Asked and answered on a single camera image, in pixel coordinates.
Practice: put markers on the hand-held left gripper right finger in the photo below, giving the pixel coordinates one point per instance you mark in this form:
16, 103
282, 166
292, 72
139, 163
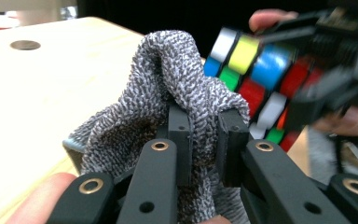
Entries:
230, 149

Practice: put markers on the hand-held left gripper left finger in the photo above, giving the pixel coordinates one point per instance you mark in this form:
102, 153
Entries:
181, 149

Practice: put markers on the multicoloured puzzle cube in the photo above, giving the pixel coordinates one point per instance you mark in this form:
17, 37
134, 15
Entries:
261, 65

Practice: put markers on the grey terry cloth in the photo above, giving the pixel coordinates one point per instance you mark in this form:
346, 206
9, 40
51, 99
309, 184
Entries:
155, 77

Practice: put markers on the round grey table grommet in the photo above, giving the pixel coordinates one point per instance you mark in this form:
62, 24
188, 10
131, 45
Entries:
25, 45

